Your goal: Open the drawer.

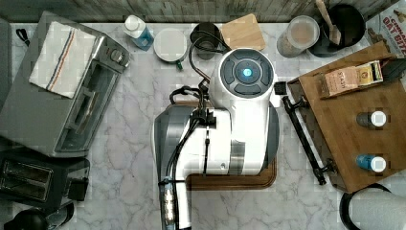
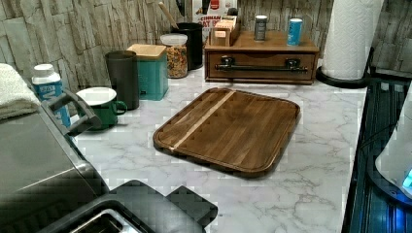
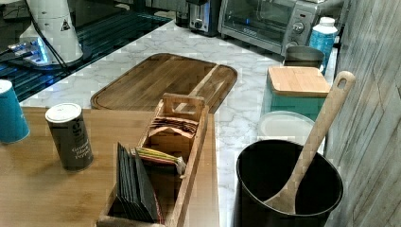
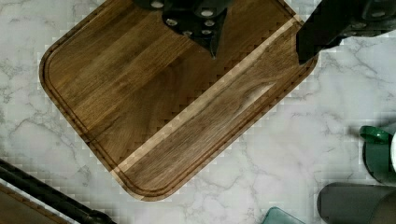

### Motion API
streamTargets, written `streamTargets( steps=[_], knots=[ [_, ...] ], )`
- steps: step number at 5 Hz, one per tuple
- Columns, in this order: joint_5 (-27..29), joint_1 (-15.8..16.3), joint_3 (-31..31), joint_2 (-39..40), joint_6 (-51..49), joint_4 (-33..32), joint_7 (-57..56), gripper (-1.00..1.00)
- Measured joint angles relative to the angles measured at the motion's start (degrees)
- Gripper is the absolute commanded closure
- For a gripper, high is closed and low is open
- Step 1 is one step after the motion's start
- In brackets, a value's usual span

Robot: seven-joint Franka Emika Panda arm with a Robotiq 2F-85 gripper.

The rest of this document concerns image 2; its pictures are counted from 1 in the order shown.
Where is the wooden drawer box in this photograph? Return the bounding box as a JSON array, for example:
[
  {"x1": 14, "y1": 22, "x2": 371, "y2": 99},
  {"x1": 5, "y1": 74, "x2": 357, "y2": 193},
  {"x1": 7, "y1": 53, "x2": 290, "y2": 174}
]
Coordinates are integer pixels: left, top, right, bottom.
[{"x1": 204, "y1": 31, "x2": 320, "y2": 84}]

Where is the wooden cutting board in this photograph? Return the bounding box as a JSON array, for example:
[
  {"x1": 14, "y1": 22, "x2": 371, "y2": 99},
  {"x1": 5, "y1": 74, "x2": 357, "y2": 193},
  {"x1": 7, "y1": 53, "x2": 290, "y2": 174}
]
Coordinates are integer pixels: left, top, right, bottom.
[{"x1": 153, "y1": 87, "x2": 300, "y2": 177}]

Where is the blue salt container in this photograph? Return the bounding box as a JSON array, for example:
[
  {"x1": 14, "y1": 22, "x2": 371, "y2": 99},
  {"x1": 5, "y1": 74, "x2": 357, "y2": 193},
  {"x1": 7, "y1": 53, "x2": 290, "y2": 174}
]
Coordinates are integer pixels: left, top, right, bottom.
[{"x1": 31, "y1": 64, "x2": 71, "y2": 126}]

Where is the black utensil holder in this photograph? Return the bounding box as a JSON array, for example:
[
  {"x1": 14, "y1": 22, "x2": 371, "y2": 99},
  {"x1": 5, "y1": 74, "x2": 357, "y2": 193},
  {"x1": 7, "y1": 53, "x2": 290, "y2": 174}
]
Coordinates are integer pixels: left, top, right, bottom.
[{"x1": 171, "y1": 22, "x2": 203, "y2": 70}]

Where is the cereal box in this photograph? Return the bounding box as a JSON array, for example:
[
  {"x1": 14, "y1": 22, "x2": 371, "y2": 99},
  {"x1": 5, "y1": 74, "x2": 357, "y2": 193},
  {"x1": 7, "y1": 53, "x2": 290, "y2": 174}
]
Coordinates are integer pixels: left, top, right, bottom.
[{"x1": 191, "y1": 0, "x2": 238, "y2": 41}]

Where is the wooden spoon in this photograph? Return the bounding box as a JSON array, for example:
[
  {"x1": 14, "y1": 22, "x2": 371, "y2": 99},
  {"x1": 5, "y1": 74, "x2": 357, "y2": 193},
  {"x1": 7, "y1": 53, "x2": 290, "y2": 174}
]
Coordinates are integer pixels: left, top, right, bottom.
[{"x1": 158, "y1": 2, "x2": 179, "y2": 30}]

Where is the paper towel roll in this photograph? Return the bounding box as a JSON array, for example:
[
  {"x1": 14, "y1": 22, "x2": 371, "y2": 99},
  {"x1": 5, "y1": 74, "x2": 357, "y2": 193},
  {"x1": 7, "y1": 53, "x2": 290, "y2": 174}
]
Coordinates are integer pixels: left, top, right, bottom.
[{"x1": 322, "y1": 0, "x2": 384, "y2": 82}]

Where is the white folded towel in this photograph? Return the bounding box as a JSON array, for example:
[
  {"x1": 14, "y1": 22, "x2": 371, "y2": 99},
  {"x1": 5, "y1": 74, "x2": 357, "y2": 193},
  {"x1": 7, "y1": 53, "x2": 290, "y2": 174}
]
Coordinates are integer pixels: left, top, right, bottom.
[{"x1": 0, "y1": 63, "x2": 40, "y2": 119}]

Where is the dark grey tumbler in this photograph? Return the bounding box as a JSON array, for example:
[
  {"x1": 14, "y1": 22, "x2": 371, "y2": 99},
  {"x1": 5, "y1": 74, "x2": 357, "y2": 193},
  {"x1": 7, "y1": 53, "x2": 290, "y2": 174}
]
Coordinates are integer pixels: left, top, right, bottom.
[{"x1": 105, "y1": 50, "x2": 139, "y2": 111}]

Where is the teal canister wooden lid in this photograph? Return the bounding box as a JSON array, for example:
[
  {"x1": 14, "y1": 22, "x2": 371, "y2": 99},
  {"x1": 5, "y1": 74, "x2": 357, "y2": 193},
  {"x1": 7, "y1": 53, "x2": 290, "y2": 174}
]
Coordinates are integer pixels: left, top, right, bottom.
[{"x1": 128, "y1": 44, "x2": 168, "y2": 101}]

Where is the stainless toaster oven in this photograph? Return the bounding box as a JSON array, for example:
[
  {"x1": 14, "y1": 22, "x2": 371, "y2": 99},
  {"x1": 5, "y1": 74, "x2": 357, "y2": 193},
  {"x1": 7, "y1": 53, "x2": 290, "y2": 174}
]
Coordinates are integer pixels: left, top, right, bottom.
[{"x1": 0, "y1": 89, "x2": 109, "y2": 233}]

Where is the grey spice jar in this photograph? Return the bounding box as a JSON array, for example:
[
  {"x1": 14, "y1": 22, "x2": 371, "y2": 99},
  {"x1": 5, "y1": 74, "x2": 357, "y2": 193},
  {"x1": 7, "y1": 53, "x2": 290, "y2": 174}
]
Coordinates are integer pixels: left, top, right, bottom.
[{"x1": 254, "y1": 16, "x2": 267, "y2": 42}]

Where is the black paper towel holder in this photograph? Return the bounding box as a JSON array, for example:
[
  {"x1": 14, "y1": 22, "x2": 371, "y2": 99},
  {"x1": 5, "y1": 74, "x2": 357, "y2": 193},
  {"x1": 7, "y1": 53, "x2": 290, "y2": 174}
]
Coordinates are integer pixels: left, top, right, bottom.
[{"x1": 316, "y1": 48, "x2": 376, "y2": 89}]

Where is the green white mug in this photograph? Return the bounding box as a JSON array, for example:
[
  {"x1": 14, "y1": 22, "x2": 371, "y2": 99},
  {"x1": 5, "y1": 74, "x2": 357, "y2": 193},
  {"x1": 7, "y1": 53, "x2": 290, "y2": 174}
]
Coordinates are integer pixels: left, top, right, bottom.
[{"x1": 77, "y1": 87, "x2": 128, "y2": 131}]

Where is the glass cereal jar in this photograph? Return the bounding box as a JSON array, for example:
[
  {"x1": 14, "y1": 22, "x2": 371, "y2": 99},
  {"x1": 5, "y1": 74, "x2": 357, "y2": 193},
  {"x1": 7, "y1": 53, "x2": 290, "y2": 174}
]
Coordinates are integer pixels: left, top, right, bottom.
[{"x1": 160, "y1": 33, "x2": 188, "y2": 79}]

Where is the blue spice jar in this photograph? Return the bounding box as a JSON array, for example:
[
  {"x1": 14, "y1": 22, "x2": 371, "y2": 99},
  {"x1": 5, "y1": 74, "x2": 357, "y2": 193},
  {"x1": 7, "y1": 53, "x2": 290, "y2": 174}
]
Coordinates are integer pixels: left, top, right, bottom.
[{"x1": 287, "y1": 18, "x2": 303, "y2": 46}]

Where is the black drawer handle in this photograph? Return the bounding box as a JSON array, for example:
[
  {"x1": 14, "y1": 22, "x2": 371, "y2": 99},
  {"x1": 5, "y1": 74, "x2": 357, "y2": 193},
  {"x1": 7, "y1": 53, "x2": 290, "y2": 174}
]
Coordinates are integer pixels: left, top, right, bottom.
[{"x1": 215, "y1": 56, "x2": 308, "y2": 72}]

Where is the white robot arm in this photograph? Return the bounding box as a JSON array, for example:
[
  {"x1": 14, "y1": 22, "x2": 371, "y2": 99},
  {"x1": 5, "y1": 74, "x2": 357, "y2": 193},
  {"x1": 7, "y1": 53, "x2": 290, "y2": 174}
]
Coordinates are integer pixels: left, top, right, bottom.
[{"x1": 375, "y1": 88, "x2": 412, "y2": 198}]

